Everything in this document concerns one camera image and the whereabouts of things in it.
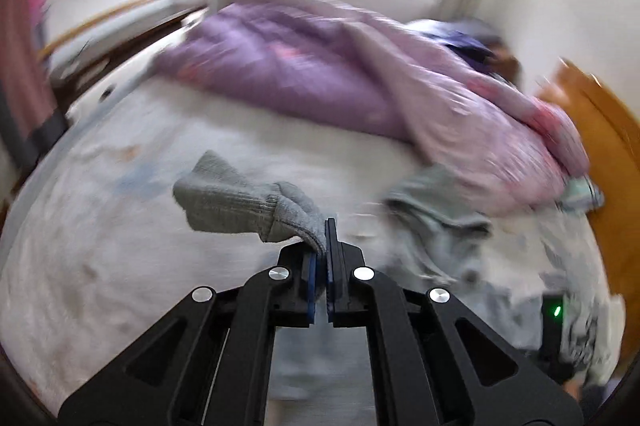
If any grey zip hoodie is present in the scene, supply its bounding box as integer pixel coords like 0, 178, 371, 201
174, 153, 582, 425

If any blue striped pillow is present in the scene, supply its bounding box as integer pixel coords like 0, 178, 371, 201
555, 176, 605, 213

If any bed with patterned sheet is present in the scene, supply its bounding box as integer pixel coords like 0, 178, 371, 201
1, 76, 626, 413

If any wooden headboard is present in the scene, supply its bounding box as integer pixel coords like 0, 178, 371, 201
536, 59, 640, 362

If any chair with blue bedding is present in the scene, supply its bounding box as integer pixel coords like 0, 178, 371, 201
407, 18, 521, 87

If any pink grey towel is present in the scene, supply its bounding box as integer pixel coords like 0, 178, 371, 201
1, 0, 67, 172

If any dark top tv cabinet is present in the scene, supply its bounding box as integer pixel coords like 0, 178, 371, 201
50, 4, 205, 112

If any purple floral duvet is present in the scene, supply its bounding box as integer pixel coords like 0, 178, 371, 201
152, 0, 589, 214

